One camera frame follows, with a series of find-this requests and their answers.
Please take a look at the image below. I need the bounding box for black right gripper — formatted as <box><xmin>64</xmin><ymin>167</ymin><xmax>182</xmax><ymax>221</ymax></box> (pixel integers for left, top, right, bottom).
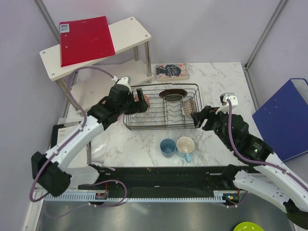
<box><xmin>189</xmin><ymin>105</ymin><xmax>232</xmax><ymax>149</ymax></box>

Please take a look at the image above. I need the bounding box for white slotted cable duct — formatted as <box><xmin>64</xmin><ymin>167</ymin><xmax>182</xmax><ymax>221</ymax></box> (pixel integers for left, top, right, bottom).
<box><xmin>44</xmin><ymin>191</ymin><xmax>241</xmax><ymax>204</ymax></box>

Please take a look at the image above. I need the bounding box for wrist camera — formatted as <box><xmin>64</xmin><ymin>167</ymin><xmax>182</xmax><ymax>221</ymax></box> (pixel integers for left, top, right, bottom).
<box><xmin>216</xmin><ymin>93</ymin><xmax>238</xmax><ymax>114</ymax></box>
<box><xmin>116</xmin><ymin>76</ymin><xmax>131</xmax><ymax>92</ymax></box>

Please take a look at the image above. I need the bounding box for dark brown plate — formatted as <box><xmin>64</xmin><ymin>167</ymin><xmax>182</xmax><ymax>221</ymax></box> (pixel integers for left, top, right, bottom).
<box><xmin>159</xmin><ymin>89</ymin><xmax>188</xmax><ymax>102</ymax></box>

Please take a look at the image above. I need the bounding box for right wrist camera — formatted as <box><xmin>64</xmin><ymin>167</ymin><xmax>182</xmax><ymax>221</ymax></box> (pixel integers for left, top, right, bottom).
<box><xmin>216</xmin><ymin>93</ymin><xmax>238</xmax><ymax>114</ymax></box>

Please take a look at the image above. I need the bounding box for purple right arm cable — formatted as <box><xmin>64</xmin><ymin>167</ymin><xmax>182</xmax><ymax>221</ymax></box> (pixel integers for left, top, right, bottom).
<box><xmin>227</xmin><ymin>100</ymin><xmax>308</xmax><ymax>191</ymax></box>

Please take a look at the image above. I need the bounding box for black clipboard with paper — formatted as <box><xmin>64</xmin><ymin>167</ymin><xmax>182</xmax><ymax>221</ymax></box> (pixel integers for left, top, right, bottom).
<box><xmin>49</xmin><ymin>121</ymin><xmax>91</xmax><ymax>169</ymax></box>

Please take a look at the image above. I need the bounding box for white two-tier shelf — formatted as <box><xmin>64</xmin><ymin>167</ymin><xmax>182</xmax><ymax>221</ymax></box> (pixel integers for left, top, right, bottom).
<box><xmin>40</xmin><ymin>17</ymin><xmax>153</xmax><ymax>110</ymax></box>

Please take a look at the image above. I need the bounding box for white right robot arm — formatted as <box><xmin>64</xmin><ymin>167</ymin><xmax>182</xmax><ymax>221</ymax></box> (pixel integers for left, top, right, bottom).
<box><xmin>191</xmin><ymin>106</ymin><xmax>308</xmax><ymax>230</ymax></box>

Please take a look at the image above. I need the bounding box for red folder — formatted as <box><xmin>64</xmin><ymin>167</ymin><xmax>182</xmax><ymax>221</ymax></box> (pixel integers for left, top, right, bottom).
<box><xmin>59</xmin><ymin>16</ymin><xmax>116</xmax><ymax>67</ymax></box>

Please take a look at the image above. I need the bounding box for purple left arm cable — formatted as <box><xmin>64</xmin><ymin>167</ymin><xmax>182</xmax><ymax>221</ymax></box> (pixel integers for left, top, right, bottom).
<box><xmin>29</xmin><ymin>66</ymin><xmax>118</xmax><ymax>203</ymax></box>

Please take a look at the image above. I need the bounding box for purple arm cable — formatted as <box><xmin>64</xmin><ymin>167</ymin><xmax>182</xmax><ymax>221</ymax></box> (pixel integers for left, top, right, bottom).
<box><xmin>29</xmin><ymin>66</ymin><xmax>118</xmax><ymax>203</ymax></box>
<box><xmin>227</xmin><ymin>100</ymin><xmax>308</xmax><ymax>191</ymax></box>

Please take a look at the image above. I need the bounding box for paperback book with dark cover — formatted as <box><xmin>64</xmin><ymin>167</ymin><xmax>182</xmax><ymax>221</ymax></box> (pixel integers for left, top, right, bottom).
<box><xmin>156</xmin><ymin>63</ymin><xmax>190</xmax><ymax>82</ymax></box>

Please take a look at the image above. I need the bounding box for brown patterned ceramic bowl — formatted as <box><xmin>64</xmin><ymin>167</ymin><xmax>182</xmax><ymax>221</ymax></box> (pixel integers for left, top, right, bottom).
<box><xmin>182</xmin><ymin>98</ymin><xmax>197</xmax><ymax>117</ymax></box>

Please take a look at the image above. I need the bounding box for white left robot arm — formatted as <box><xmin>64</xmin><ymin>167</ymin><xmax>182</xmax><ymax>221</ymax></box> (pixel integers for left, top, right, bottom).
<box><xmin>31</xmin><ymin>84</ymin><xmax>148</xmax><ymax>197</ymax></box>

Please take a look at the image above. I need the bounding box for small blue cup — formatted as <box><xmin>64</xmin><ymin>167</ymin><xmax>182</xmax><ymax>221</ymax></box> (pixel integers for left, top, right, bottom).
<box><xmin>159</xmin><ymin>139</ymin><xmax>177</xmax><ymax>158</ymax></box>

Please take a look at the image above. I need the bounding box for green plastic bowl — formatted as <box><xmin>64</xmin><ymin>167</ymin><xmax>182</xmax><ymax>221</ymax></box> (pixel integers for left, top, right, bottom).
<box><xmin>233</xmin><ymin>221</ymin><xmax>264</xmax><ymax>231</ymax></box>

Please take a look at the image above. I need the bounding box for pink patterned ceramic mug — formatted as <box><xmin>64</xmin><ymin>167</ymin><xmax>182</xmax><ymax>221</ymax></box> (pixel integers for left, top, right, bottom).
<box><xmin>134</xmin><ymin>95</ymin><xmax>150</xmax><ymax>110</ymax></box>

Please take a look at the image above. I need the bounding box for blue ring binder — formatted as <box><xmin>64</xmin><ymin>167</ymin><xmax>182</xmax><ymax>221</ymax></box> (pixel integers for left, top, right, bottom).
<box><xmin>252</xmin><ymin>78</ymin><xmax>308</xmax><ymax>161</ymax></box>

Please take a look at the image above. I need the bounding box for light blue ceramic mug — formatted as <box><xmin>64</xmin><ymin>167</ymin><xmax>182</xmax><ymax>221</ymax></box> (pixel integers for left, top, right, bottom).
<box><xmin>176</xmin><ymin>137</ymin><xmax>195</xmax><ymax>163</ymax></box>

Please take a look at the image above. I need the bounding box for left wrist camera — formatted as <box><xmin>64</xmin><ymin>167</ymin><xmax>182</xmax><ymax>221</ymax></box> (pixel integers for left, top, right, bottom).
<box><xmin>116</xmin><ymin>76</ymin><xmax>131</xmax><ymax>92</ymax></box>

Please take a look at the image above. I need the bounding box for black wire dish rack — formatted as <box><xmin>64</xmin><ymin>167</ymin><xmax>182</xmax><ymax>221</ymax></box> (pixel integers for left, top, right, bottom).
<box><xmin>123</xmin><ymin>83</ymin><xmax>203</xmax><ymax>130</ymax></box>

